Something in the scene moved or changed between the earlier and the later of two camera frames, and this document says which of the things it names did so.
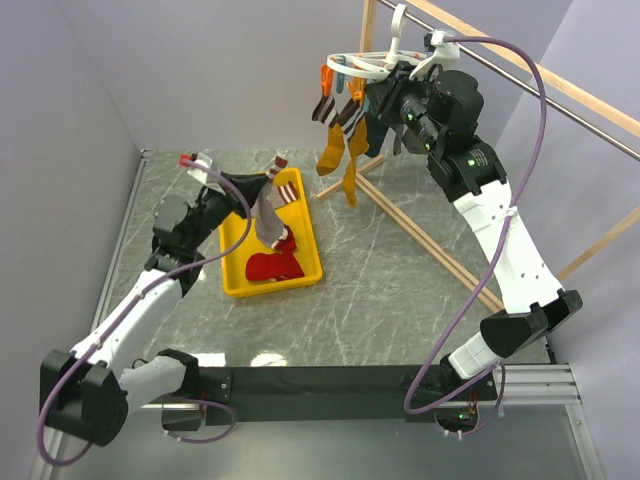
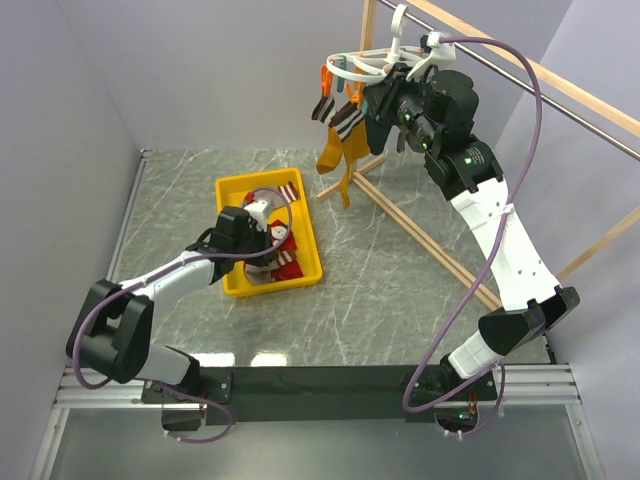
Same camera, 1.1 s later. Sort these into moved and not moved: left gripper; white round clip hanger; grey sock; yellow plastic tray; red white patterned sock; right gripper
Moved: grey sock; left gripper
Not moved: white round clip hanger; yellow plastic tray; red white patterned sock; right gripper
